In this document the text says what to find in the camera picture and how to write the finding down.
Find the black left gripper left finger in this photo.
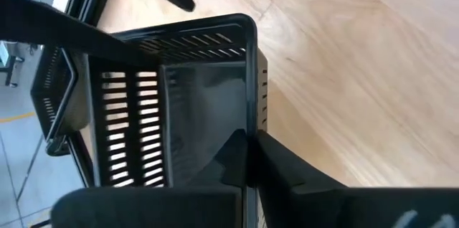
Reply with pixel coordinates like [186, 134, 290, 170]
[50, 129, 250, 228]

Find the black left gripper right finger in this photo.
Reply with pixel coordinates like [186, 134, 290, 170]
[255, 129, 459, 228]

